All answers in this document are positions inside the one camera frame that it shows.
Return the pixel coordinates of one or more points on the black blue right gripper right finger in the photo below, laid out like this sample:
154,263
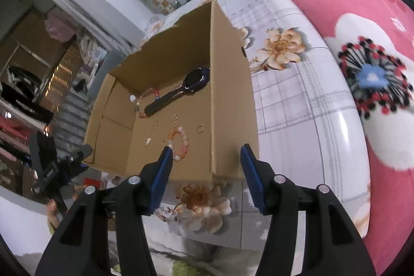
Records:
333,245

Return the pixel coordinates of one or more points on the brown cardboard box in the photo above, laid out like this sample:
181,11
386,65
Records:
207,129

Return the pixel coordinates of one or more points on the floral white table mat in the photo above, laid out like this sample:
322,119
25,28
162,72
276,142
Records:
307,125

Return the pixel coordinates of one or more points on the pink floral blanket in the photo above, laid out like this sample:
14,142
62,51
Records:
372,41

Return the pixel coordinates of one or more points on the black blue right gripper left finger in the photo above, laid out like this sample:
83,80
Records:
80,244

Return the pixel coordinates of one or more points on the dark purple smart watch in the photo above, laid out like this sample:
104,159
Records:
193,82

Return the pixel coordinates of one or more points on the hanging clothes rack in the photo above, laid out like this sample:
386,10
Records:
43,85

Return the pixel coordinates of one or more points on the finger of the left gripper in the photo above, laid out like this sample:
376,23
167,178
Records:
73,164

